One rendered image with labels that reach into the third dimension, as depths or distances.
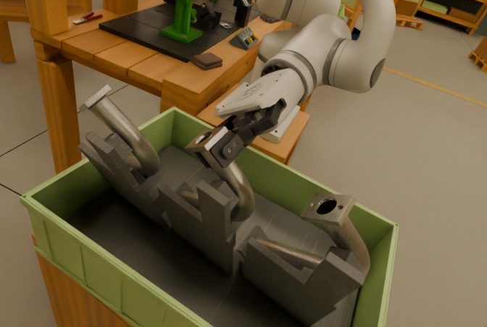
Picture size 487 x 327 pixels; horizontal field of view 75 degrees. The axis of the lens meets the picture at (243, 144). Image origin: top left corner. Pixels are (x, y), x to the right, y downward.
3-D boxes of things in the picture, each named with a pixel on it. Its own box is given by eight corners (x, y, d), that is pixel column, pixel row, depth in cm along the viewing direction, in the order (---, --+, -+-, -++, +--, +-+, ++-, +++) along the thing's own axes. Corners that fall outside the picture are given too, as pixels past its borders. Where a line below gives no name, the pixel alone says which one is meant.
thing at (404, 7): (398, 17, 778) (408, -2, 752) (421, 30, 722) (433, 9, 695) (359, 9, 733) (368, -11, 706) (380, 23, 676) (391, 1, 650)
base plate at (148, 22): (269, 11, 211) (270, 8, 209) (190, 64, 124) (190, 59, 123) (212, -9, 217) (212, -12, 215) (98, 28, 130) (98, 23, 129)
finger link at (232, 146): (240, 117, 43) (207, 150, 39) (254, 114, 40) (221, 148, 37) (253, 135, 44) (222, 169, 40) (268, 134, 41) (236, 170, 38)
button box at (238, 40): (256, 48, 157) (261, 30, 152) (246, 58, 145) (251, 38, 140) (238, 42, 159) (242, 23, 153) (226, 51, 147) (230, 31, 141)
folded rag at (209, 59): (204, 71, 118) (204, 64, 116) (189, 61, 121) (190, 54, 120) (222, 67, 125) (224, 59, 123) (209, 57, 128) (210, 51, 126)
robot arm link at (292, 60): (259, 59, 53) (249, 69, 52) (298, 43, 46) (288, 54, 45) (285, 101, 56) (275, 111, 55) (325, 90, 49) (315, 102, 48)
